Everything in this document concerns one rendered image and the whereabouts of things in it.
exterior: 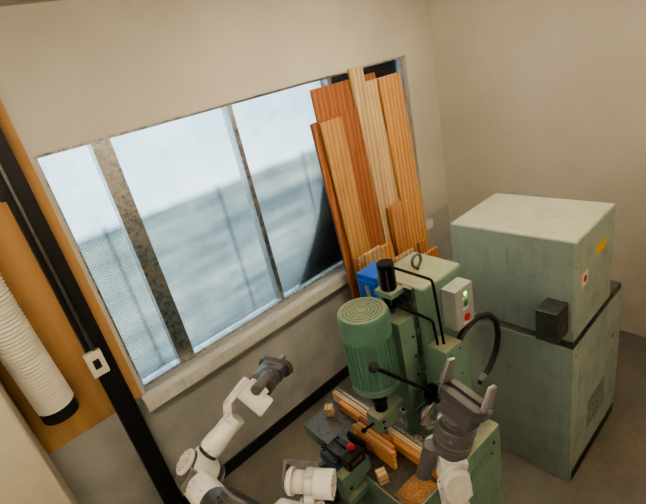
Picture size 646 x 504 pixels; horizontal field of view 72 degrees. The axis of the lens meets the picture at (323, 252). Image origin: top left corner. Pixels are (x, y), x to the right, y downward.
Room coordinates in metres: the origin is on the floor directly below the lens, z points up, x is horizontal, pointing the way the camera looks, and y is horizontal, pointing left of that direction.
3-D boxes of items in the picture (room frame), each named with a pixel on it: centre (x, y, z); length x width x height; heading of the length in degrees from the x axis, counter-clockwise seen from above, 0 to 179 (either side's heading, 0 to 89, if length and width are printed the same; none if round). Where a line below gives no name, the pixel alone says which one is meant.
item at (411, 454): (1.24, -0.10, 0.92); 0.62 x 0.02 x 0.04; 34
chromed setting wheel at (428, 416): (1.24, -0.26, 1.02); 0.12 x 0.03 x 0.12; 124
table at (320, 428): (1.24, 0.02, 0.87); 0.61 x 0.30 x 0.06; 34
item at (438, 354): (1.26, -0.35, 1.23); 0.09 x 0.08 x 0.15; 124
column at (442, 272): (1.43, -0.32, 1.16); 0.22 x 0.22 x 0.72; 34
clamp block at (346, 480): (1.19, 0.09, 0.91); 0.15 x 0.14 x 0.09; 34
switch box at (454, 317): (1.33, -0.43, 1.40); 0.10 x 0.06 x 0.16; 124
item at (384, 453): (1.23, -0.03, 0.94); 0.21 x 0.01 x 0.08; 34
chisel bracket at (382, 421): (1.28, -0.10, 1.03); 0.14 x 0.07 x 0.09; 124
